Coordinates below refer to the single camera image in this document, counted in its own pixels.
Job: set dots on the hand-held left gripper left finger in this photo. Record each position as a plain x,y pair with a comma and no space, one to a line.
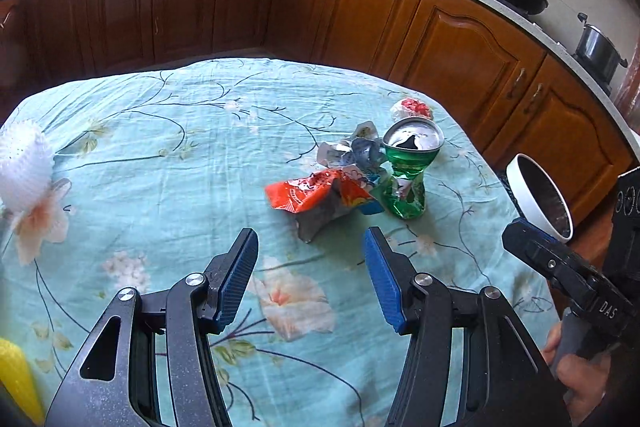
235,287

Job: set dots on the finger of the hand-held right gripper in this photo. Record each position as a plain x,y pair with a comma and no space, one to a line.
545,254

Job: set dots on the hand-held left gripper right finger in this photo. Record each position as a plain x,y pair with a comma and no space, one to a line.
382,277

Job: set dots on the black bin with white rim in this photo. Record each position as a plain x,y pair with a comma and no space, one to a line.
520,184

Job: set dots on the orange snack wrapper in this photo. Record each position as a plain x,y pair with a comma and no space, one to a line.
300,197

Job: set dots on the person's right hand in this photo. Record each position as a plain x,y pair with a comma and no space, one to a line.
582,384

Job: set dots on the crushed green can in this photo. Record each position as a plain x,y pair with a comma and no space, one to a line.
407,202

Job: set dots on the teal floral tablecloth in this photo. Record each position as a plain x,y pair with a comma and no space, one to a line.
150,207

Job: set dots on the crumpled silver foil wrapper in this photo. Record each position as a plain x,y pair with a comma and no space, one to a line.
360,147

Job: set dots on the crumpled white red paper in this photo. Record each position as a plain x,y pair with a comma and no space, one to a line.
412,108

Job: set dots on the dark steel cooking pot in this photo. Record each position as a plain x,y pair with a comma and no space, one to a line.
597,49

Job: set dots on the yellow foam fruit net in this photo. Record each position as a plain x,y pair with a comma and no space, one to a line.
15,377

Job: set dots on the small white foam fruit net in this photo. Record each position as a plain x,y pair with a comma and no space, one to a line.
22,162

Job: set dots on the wooden lower cabinets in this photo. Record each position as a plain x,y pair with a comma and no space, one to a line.
350,17

